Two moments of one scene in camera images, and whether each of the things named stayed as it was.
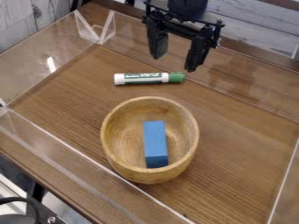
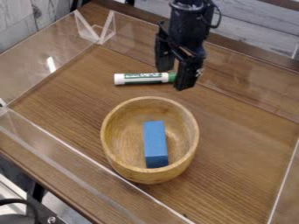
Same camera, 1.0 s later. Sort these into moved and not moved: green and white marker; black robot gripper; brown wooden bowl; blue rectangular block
Moved: black robot gripper
Not moved: blue rectangular block; green and white marker; brown wooden bowl
